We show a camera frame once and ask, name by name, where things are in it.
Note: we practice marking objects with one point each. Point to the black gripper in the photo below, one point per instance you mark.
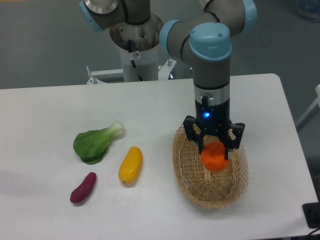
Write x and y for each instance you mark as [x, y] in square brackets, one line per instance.
[216, 120]

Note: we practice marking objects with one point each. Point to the orange fruit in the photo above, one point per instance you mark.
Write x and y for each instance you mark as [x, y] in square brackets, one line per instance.
[213, 157]

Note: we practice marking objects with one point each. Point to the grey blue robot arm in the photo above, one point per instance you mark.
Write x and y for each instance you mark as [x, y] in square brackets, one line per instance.
[204, 44]

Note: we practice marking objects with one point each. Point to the woven wicker basket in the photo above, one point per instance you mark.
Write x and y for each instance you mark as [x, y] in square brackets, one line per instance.
[205, 188]

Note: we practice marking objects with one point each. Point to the yellow mango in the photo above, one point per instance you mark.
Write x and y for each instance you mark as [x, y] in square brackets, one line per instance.
[131, 166]

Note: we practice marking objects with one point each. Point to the green bok choy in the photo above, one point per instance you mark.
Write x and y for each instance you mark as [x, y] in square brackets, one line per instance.
[91, 146]

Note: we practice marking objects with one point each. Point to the black device at table edge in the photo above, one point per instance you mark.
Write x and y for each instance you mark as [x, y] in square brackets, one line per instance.
[312, 214]

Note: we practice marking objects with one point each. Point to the blue object top right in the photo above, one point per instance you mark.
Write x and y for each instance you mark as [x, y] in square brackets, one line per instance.
[309, 10]

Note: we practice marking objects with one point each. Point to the purple sweet potato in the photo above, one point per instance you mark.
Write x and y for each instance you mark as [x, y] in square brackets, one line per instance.
[84, 189]

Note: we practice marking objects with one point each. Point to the white frame at right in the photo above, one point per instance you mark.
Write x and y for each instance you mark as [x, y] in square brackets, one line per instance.
[310, 112]

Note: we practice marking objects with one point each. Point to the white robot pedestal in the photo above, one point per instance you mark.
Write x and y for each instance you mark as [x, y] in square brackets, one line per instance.
[138, 47]

